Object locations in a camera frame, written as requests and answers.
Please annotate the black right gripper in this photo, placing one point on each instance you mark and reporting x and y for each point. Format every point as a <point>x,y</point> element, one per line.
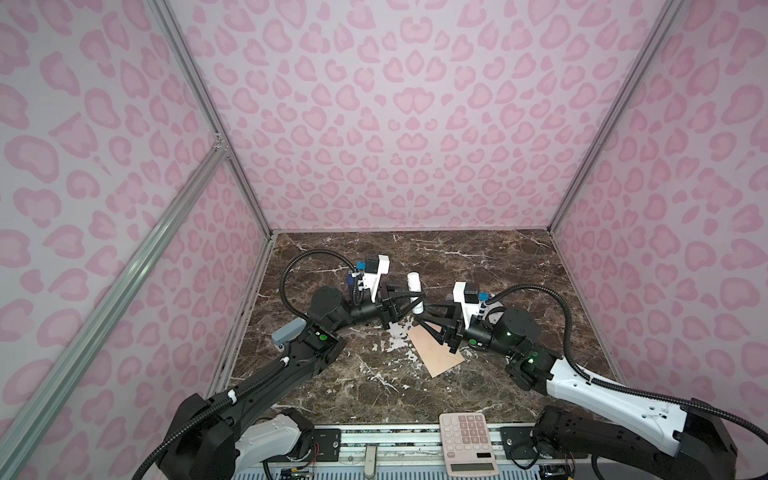
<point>454,318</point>

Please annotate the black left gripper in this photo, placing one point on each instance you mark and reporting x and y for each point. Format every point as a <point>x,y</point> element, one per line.
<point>389,307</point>

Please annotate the white glue stick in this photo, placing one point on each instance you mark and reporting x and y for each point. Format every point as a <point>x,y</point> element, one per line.
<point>414,286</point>

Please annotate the peach pink envelope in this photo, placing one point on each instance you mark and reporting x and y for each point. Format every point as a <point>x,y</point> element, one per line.
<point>436,358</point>

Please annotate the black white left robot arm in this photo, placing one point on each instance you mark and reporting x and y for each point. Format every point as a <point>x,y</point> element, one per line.
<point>217,437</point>

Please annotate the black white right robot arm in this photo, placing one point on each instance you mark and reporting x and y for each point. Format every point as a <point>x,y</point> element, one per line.
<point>659,437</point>

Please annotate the grey blue rectangular box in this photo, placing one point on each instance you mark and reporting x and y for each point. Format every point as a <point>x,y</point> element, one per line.
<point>288,332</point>

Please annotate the pink white calculator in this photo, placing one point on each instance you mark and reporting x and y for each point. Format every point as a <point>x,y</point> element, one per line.
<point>466,446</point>

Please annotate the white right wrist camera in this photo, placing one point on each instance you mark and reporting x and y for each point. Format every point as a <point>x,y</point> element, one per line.
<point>470,299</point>

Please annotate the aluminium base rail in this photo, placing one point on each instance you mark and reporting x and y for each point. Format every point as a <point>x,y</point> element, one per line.
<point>415,452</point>

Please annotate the white clip on rail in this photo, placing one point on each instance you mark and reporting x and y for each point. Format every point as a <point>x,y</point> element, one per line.
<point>370,462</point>

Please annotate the diagonal aluminium frame bar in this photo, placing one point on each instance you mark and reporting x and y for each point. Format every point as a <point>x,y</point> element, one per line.
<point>39,413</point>

